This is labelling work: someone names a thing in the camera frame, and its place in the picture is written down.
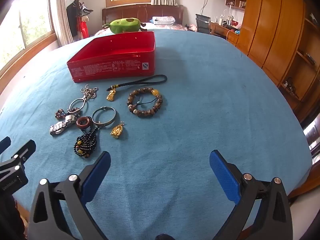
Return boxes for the gold pendant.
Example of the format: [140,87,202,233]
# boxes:
[106,74,168,102]
[111,121,125,139]

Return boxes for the red tin box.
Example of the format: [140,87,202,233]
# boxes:
[66,31,157,83]

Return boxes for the green plush toy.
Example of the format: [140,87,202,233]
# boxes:
[102,17,148,34]

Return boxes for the folded towels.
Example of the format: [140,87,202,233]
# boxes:
[149,16,176,26]

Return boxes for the silver bangle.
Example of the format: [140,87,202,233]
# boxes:
[92,107,117,127]

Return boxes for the dark bead necklace with ring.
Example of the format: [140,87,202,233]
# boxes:
[74,116,99,159]

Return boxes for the white desk lamp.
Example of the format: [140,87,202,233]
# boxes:
[222,9,232,27]

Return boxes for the brown bead bracelet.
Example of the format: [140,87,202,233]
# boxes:
[126,88,163,118]

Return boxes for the open wooden shelf unit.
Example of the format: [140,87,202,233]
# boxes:
[277,12,320,120]

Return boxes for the red garment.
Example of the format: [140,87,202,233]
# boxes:
[78,20,90,38]

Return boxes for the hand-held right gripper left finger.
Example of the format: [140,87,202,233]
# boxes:
[28,151,112,240]

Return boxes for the silver wristwatch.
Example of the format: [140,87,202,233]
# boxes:
[49,114,77,136]

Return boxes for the wooden wardrobe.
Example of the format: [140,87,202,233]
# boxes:
[236,0,307,85]

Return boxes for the long beige curtain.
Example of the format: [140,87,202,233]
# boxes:
[49,0,75,48]

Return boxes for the black office chair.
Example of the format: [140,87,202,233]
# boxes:
[195,14,212,34]

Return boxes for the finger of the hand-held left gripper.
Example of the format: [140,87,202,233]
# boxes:
[0,139,37,177]
[0,136,12,156]

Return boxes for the wooden desk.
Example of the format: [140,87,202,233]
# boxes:
[209,21,240,47]

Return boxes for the large wooden-framed window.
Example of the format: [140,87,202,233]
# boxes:
[0,0,57,80]

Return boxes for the wooden headboard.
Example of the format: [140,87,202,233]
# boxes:
[102,4,185,30]

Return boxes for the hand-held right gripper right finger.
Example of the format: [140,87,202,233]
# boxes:
[209,149,293,240]

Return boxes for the black jacket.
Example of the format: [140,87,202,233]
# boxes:
[66,2,81,38]

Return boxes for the blue cloth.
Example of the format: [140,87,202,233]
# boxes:
[0,29,313,240]

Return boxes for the silver chain necklace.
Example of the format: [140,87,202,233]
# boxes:
[67,84,99,114]

